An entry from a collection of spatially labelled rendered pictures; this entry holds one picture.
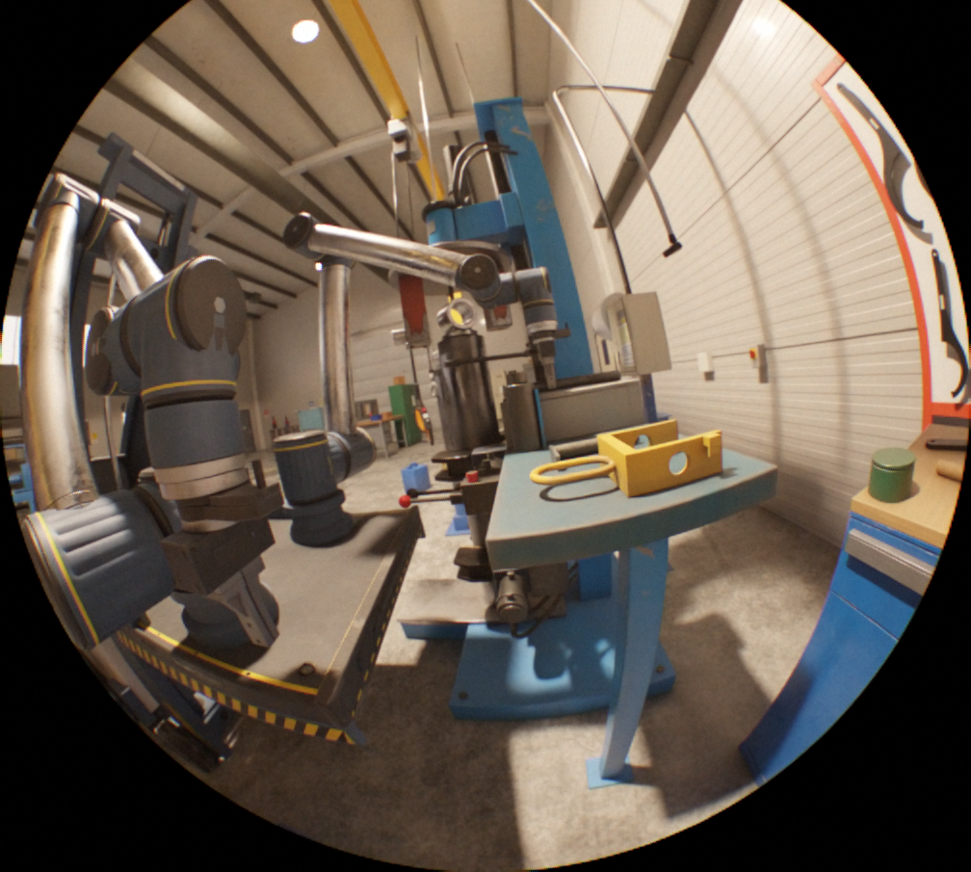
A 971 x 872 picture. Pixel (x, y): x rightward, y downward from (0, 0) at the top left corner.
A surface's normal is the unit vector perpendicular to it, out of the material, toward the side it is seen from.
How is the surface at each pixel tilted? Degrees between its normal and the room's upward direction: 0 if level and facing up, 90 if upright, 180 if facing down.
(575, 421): 90
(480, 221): 90
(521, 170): 90
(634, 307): 90
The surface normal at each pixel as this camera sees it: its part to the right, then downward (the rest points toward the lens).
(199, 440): 0.82, -0.14
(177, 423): 0.62, -0.11
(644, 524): -0.11, 0.01
